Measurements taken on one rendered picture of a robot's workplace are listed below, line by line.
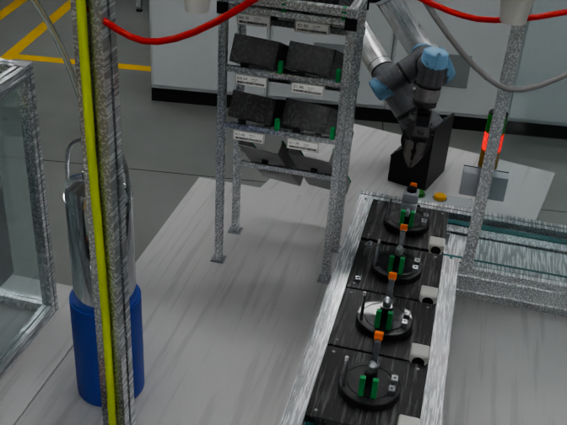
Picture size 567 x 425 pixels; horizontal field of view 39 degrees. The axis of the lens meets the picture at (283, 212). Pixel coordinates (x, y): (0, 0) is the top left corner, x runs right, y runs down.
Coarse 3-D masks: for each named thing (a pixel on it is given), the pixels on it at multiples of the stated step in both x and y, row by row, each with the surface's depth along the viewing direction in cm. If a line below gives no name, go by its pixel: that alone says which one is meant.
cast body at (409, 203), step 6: (408, 186) 235; (414, 186) 235; (408, 192) 234; (414, 192) 234; (402, 198) 234; (408, 198) 234; (414, 198) 233; (402, 204) 235; (408, 204) 234; (414, 204) 234; (408, 210) 233; (414, 210) 235
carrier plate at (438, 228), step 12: (372, 204) 250; (384, 204) 251; (396, 204) 251; (372, 216) 244; (432, 216) 246; (444, 216) 246; (372, 228) 238; (384, 228) 238; (432, 228) 240; (444, 228) 240; (372, 240) 233; (384, 240) 232; (396, 240) 233; (408, 240) 233; (420, 240) 233
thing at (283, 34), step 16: (368, 16) 506; (272, 32) 519; (288, 32) 516; (384, 32) 510; (336, 48) 518; (384, 48) 516; (368, 80) 528; (272, 96) 542; (288, 96) 539; (304, 96) 538; (336, 96) 535; (368, 96) 533; (368, 112) 542
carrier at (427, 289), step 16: (368, 256) 224; (384, 256) 221; (400, 256) 216; (416, 256) 226; (432, 256) 226; (352, 272) 217; (368, 272) 218; (384, 272) 215; (400, 272) 214; (416, 272) 215; (432, 272) 219; (368, 288) 211; (384, 288) 212; (400, 288) 212; (416, 288) 213; (432, 288) 210
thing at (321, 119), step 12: (288, 108) 216; (300, 108) 215; (312, 108) 214; (324, 108) 213; (288, 120) 216; (300, 120) 215; (312, 120) 214; (324, 120) 213; (336, 120) 219; (324, 132) 213
